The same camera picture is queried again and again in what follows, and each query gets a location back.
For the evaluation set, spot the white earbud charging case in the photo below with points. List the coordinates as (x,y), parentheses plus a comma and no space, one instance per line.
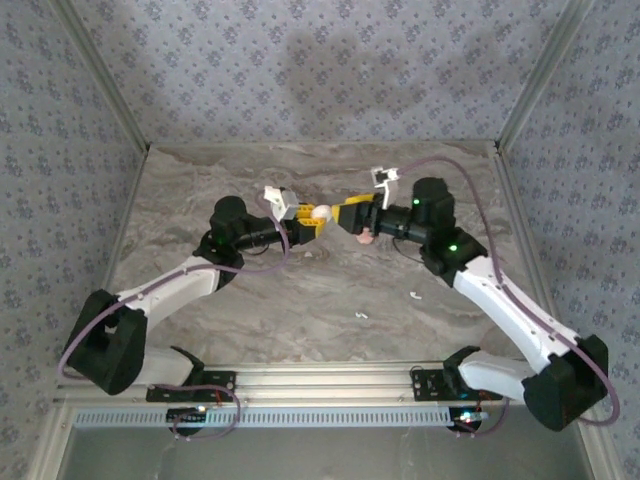
(320,212)

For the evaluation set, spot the pink earbud charging case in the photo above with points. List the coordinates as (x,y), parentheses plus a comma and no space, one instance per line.
(365,239)

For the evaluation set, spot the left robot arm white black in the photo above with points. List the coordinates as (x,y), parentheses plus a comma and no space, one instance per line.
(165,290)

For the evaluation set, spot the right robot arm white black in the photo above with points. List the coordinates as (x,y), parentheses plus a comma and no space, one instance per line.
(505,300)

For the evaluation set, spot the black controller board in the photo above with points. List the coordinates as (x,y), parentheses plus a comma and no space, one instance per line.
(187,415)
(467,419)

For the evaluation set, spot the grey metal panel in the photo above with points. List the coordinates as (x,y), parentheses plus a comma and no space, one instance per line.
(325,455)

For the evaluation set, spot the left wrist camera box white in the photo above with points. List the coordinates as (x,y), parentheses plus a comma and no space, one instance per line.
(282,202)

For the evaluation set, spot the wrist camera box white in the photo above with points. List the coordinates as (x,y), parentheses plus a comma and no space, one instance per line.
(387,190)
(282,202)

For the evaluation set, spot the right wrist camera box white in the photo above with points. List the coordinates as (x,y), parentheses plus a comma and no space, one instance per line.
(387,190)

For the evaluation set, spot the aluminium side rail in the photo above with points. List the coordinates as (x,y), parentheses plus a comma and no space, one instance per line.
(515,200)

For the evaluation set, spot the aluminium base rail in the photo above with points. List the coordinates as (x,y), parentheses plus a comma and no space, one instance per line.
(325,382)

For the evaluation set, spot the aluminium corner post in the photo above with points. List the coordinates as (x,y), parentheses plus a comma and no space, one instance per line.
(541,75)
(105,75)

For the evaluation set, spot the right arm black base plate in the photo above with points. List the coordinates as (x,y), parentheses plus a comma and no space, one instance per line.
(425,391)

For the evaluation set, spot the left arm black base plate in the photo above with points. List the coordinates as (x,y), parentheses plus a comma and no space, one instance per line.
(165,394)

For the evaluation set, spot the aluminium frame leg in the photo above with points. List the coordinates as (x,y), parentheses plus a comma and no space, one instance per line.
(597,445)
(50,445)

